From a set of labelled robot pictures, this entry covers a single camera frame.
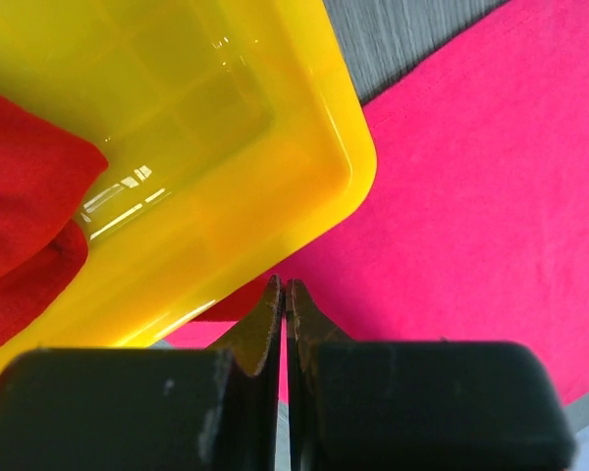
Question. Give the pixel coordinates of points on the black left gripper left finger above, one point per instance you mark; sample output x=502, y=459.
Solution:
x=148, y=409

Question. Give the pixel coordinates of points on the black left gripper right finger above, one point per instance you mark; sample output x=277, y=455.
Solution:
x=416, y=405

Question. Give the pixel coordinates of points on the pink t-shirt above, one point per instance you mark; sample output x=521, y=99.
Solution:
x=477, y=224

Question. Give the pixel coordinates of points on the yellow plastic bin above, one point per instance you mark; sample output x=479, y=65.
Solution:
x=233, y=135

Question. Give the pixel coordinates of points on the red t-shirt in bin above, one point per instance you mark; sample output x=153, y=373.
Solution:
x=44, y=174

